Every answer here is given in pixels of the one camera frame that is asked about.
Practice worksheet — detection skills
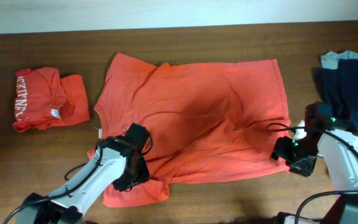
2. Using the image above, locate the orange printed t-shirt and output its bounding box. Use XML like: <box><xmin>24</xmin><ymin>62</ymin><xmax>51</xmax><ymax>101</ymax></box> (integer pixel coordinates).
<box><xmin>94</xmin><ymin>54</ymin><xmax>291</xmax><ymax>208</ymax></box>

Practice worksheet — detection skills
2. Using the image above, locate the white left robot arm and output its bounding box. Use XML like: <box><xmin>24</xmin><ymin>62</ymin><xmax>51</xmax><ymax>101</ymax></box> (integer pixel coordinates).
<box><xmin>4</xmin><ymin>123</ymin><xmax>154</xmax><ymax>223</ymax></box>

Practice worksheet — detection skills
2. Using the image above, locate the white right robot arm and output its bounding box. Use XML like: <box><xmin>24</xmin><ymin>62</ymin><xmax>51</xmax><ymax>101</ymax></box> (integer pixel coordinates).
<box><xmin>267</xmin><ymin>102</ymin><xmax>358</xmax><ymax>224</ymax></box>

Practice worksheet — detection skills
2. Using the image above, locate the light blue garment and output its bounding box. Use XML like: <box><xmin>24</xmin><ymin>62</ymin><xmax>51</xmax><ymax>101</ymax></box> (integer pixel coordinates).
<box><xmin>320</xmin><ymin>50</ymin><xmax>358</xmax><ymax>70</ymax></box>

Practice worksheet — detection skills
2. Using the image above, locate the folded red t-shirt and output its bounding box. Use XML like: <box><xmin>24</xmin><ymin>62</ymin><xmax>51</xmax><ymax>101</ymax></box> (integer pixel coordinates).
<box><xmin>13</xmin><ymin>67</ymin><xmax>90</xmax><ymax>133</ymax></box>

